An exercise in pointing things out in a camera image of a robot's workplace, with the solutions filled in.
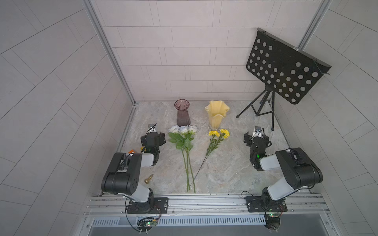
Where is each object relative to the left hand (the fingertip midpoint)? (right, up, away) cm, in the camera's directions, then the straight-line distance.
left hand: (155, 131), depth 94 cm
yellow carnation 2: (+46, -2, 0) cm, 46 cm away
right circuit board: (+63, -40, -26) cm, 78 cm away
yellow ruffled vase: (+40, +14, -3) cm, 42 cm away
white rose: (+14, -4, -1) cm, 15 cm away
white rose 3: (+24, +1, +1) cm, 24 cm away
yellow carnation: (+37, -1, -1) cm, 37 cm away
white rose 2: (+19, 0, -1) cm, 19 cm away
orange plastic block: (-12, -11, -8) cm, 18 cm away
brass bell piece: (0, -24, -18) cm, 30 cm away
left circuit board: (+3, -40, -27) cm, 48 cm away
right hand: (+64, 0, -1) cm, 64 cm away
